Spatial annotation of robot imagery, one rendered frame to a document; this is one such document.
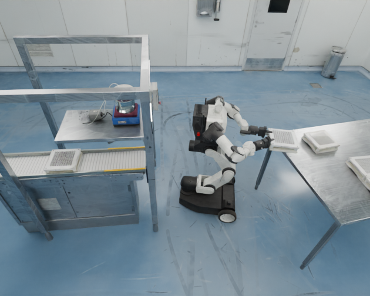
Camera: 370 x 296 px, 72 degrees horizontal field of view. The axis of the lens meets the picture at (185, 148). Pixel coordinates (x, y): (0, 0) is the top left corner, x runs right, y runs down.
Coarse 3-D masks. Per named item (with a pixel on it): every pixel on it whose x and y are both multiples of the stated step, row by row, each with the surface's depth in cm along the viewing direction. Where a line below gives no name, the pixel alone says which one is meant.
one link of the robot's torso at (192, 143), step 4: (192, 140) 249; (196, 140) 247; (200, 140) 241; (192, 144) 246; (196, 144) 242; (200, 144) 241; (204, 144) 240; (208, 144) 240; (212, 144) 239; (216, 144) 239; (192, 148) 247; (196, 148) 245; (200, 148) 244; (216, 148) 245
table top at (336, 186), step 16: (304, 128) 274; (320, 128) 275; (336, 128) 276; (352, 128) 277; (368, 128) 278; (304, 144) 253; (352, 144) 256; (368, 144) 257; (288, 160) 240; (304, 160) 236; (320, 160) 237; (336, 160) 238; (304, 176) 222; (320, 176) 222; (336, 176) 223; (352, 176) 224; (320, 192) 209; (336, 192) 210; (352, 192) 210; (368, 192) 211; (336, 208) 198; (352, 208) 198; (368, 208) 199
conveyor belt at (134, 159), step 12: (24, 156) 225; (36, 156) 225; (48, 156) 226; (84, 156) 227; (96, 156) 228; (108, 156) 228; (120, 156) 229; (132, 156) 229; (144, 156) 231; (12, 168) 214; (24, 168) 214; (36, 168) 215; (84, 168) 217; (96, 168) 217; (108, 168) 218; (120, 168) 218; (132, 168) 219
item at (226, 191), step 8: (184, 176) 288; (192, 176) 289; (184, 184) 284; (192, 184) 282; (224, 184) 301; (232, 184) 302; (184, 192) 291; (192, 192) 292; (216, 192) 295; (224, 192) 293; (232, 192) 293; (184, 200) 286; (192, 200) 285; (200, 200) 286; (208, 200) 286; (216, 200) 287; (224, 200) 282; (232, 200) 282; (192, 208) 289; (200, 208) 283; (208, 208) 281; (216, 208) 280; (224, 208) 278; (232, 208) 276
